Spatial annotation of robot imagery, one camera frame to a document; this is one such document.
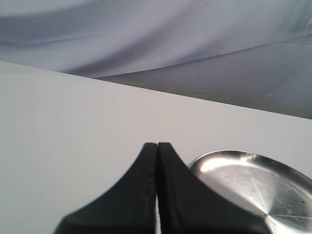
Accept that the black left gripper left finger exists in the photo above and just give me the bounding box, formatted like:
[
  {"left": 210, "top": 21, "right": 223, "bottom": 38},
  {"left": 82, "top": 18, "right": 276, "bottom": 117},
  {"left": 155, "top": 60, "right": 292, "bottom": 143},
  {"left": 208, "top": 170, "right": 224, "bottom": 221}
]
[{"left": 54, "top": 143, "right": 157, "bottom": 234}]

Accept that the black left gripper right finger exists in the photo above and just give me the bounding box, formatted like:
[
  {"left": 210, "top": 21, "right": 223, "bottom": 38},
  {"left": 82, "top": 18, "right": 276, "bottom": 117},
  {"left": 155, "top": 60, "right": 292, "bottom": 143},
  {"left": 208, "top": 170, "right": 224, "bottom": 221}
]
[{"left": 157, "top": 142, "right": 270, "bottom": 234}]

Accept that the round stainless steel plate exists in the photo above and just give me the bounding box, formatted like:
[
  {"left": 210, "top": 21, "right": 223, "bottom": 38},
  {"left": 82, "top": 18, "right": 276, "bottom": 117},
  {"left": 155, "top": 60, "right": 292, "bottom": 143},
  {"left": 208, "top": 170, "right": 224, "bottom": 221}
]
[{"left": 189, "top": 150, "right": 312, "bottom": 234}]

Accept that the grey backdrop cloth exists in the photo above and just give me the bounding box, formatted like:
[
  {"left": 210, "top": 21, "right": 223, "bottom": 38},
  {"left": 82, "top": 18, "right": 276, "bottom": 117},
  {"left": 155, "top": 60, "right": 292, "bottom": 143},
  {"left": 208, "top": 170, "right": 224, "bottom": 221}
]
[{"left": 0, "top": 0, "right": 312, "bottom": 119}]

